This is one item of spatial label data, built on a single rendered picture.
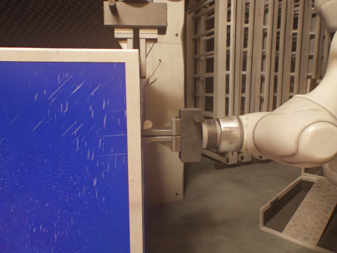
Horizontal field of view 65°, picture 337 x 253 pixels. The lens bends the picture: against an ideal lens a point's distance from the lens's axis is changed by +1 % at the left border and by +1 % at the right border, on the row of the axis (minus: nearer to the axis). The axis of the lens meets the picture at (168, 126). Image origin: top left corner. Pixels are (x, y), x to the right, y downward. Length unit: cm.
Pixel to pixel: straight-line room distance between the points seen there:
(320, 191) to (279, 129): 179
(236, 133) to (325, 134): 21
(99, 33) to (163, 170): 108
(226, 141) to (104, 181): 30
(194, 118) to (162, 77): 136
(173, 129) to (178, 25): 148
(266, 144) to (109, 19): 40
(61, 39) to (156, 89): 71
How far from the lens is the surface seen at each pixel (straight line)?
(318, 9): 110
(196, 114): 63
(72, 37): 161
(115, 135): 52
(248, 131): 64
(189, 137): 63
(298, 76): 358
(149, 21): 59
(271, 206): 194
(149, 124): 70
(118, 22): 59
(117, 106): 51
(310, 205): 212
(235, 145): 65
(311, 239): 185
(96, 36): 158
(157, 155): 199
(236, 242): 172
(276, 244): 177
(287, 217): 206
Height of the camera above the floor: 89
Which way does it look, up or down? 8 degrees down
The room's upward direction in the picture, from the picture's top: straight up
